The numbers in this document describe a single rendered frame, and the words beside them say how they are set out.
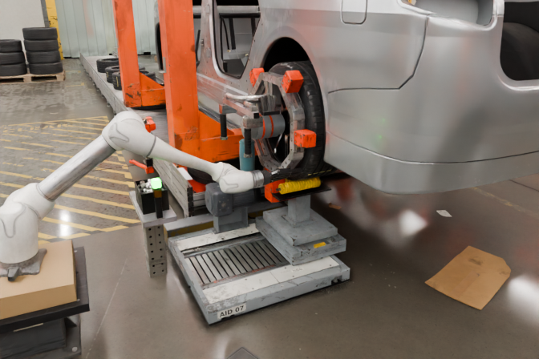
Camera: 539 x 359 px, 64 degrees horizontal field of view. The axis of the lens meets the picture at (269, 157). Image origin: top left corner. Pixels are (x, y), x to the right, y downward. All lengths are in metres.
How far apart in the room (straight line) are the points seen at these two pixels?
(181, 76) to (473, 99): 1.60
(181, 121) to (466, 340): 1.88
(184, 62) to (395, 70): 1.34
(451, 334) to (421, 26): 1.44
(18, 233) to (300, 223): 1.46
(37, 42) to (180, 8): 7.93
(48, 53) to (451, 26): 9.41
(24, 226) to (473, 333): 2.06
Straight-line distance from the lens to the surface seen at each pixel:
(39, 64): 10.40
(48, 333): 2.24
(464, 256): 2.95
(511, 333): 2.46
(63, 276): 2.05
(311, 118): 2.12
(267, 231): 2.69
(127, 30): 4.46
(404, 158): 1.70
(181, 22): 2.56
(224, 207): 2.66
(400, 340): 2.24
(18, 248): 2.06
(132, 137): 1.90
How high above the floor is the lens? 1.45
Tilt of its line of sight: 19 degrees down
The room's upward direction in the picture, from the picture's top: straight up
